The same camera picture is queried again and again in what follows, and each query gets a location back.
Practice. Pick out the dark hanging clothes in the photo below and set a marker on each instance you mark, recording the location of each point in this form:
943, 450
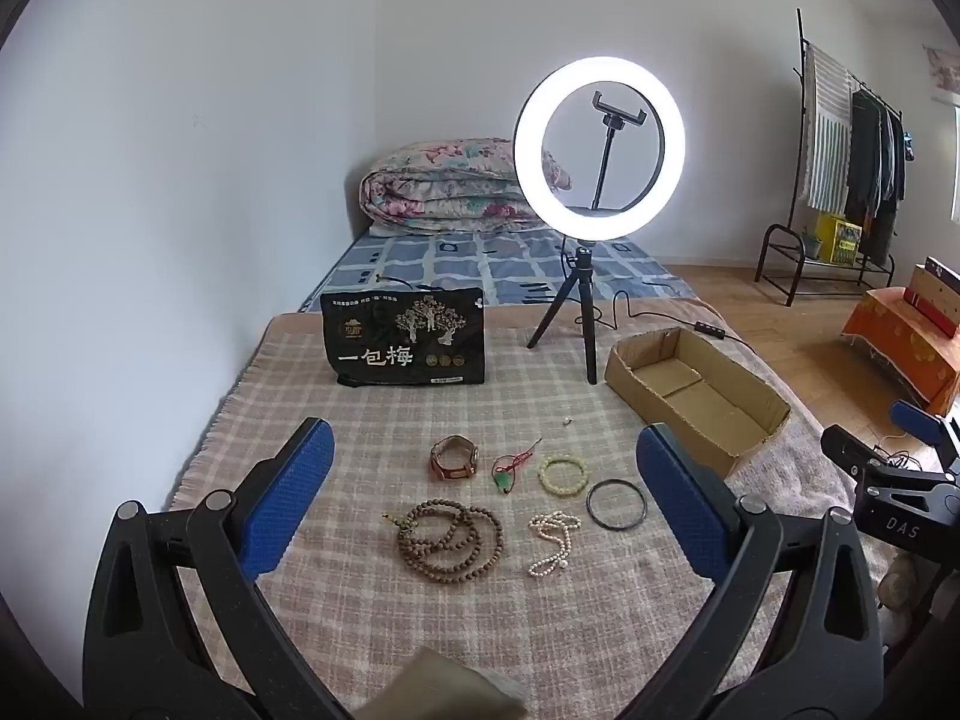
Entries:
874, 157

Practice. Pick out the black bangle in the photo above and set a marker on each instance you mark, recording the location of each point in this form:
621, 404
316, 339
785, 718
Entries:
588, 506

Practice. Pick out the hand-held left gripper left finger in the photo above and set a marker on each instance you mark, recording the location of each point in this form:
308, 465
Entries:
289, 495

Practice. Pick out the folded floral quilt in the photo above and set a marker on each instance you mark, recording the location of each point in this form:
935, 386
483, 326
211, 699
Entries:
435, 187

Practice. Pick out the black metal clothes rack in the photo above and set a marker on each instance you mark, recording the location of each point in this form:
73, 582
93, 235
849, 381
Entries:
799, 37

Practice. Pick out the black tripod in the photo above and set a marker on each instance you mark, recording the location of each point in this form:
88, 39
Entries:
587, 292

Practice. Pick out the black phone holder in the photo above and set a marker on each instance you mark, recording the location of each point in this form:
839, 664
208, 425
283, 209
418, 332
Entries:
619, 114

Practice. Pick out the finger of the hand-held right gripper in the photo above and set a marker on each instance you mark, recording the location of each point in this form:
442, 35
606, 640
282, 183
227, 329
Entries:
844, 450
919, 418

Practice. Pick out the black snack bag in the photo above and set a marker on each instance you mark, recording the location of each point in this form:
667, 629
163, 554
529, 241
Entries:
405, 337

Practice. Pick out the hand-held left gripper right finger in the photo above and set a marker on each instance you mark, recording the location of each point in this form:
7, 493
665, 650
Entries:
675, 495

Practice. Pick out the wall poster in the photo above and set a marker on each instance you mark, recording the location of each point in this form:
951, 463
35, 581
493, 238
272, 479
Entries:
943, 69

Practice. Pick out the striped towel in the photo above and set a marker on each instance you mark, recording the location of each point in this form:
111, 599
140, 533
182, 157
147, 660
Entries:
825, 135

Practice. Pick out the blue patterned mattress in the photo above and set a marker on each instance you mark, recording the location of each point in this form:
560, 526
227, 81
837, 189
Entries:
465, 262

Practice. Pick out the brown flat box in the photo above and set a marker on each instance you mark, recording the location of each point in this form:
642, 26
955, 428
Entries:
934, 289

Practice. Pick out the cardboard box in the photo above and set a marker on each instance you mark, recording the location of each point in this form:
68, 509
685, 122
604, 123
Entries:
675, 382

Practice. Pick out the yellow box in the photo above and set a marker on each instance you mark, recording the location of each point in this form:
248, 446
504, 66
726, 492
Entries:
836, 236

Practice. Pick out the beige cloth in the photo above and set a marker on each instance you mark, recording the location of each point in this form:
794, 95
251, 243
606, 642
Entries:
435, 690

